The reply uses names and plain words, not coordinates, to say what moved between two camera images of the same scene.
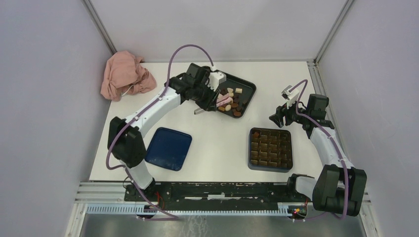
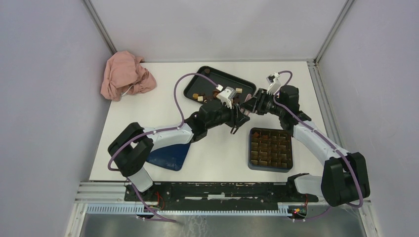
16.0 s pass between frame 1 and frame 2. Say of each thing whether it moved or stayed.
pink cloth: stayed
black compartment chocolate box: stayed
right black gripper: moved
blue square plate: stayed
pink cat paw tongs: moved
